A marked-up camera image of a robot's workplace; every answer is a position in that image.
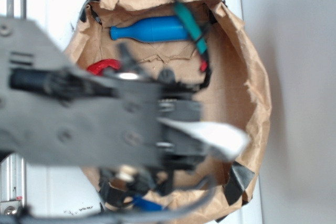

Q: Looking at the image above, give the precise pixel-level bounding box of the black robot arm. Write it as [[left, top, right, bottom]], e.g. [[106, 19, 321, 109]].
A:
[[1, 17, 209, 170]]

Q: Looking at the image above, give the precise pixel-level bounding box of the crumpled red cloth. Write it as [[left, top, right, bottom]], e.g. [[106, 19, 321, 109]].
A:
[[87, 59, 120, 76]]

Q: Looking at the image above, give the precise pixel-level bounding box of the brown paper bag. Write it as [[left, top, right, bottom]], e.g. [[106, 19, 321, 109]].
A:
[[65, 0, 271, 223]]

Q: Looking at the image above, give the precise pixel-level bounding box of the blue plastic bottle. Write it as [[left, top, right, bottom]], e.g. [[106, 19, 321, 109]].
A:
[[110, 16, 190, 43]]

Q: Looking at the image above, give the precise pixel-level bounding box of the white plastic tray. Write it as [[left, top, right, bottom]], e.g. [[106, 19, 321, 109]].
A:
[[5, 0, 263, 224]]

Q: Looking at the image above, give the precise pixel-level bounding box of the white ribbon cable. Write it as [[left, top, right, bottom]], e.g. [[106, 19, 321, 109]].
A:
[[157, 118, 250, 162]]

